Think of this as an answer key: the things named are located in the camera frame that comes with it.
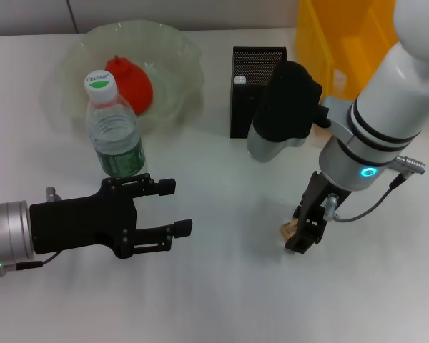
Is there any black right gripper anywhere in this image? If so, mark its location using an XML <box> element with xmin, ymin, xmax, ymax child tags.
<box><xmin>284</xmin><ymin>170</ymin><xmax>353</xmax><ymax>255</ymax></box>

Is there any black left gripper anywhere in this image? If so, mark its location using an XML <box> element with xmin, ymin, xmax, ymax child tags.
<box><xmin>29</xmin><ymin>173</ymin><xmax>194</xmax><ymax>259</ymax></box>

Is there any tan eraser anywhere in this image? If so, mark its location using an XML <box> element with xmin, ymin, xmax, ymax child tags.
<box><xmin>280</xmin><ymin>220</ymin><xmax>298</xmax><ymax>242</ymax></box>

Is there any clear green-label water bottle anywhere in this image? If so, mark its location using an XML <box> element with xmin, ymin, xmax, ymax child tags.
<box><xmin>84</xmin><ymin>71</ymin><xmax>147</xmax><ymax>179</ymax></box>

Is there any red-orange fruit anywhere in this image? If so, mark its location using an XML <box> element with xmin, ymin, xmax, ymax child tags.
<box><xmin>104</xmin><ymin>55</ymin><xmax>154</xmax><ymax>116</ymax></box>

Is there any black mesh pen holder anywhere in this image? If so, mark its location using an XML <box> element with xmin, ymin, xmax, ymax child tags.
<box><xmin>230</xmin><ymin>45</ymin><xmax>289</xmax><ymax>140</ymax></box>

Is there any clear glass fruit plate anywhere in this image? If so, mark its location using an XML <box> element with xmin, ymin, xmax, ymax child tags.
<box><xmin>59</xmin><ymin>21</ymin><xmax>205</xmax><ymax>126</ymax></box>

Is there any yellow plastic bin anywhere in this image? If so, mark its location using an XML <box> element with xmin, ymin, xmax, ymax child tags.
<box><xmin>295</xmin><ymin>0</ymin><xmax>401</xmax><ymax>108</ymax></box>

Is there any right gripper cable with plugs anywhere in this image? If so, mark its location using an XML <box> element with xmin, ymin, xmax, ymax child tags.
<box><xmin>323</xmin><ymin>155</ymin><xmax>428</xmax><ymax>224</ymax></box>

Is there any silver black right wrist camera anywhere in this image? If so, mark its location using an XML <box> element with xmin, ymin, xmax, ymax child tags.
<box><xmin>246</xmin><ymin>60</ymin><xmax>355</xmax><ymax>164</ymax></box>

